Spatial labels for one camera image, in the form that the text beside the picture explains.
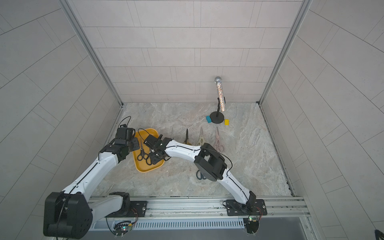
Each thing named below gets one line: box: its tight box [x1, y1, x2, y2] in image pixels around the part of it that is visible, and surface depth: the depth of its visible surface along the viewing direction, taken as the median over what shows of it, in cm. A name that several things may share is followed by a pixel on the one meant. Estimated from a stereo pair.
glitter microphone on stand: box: [210, 76, 226, 124], surface depth 95 cm
